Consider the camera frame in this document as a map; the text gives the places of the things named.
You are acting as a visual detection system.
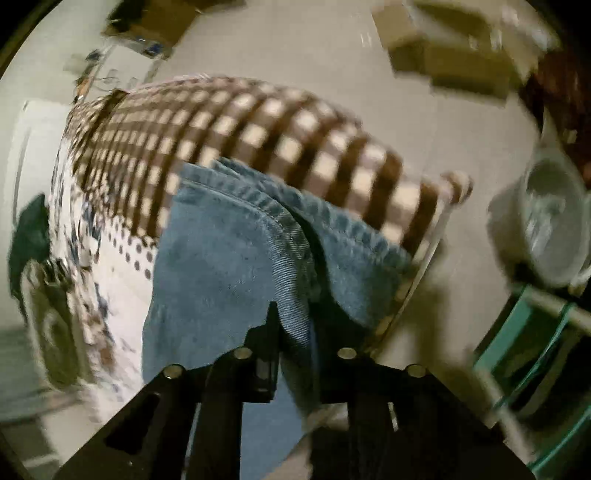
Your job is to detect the floral and checkered bed blanket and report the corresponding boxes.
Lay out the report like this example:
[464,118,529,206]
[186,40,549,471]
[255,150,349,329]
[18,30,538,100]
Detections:
[48,75,473,423]

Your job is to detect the teal and white rack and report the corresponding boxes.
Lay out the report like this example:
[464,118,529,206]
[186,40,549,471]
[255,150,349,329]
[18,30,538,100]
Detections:
[473,284,590,479]

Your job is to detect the blue denim jeans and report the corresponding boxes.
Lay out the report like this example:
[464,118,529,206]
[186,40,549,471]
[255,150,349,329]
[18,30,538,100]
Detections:
[142,158,410,479]

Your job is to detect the olive green pillow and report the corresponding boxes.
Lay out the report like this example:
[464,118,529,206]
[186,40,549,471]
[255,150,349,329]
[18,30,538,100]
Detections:
[20,259,93,391]

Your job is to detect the open cardboard box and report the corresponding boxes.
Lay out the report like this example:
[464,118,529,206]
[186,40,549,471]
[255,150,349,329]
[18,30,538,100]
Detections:
[373,1,562,99]

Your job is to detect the white plastic bucket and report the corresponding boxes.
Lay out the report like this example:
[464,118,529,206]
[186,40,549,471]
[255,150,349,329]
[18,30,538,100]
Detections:
[487,147,590,288]

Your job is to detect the dark green cloth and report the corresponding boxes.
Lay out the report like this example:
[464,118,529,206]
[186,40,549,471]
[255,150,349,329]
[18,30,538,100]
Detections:
[8,193,50,304]

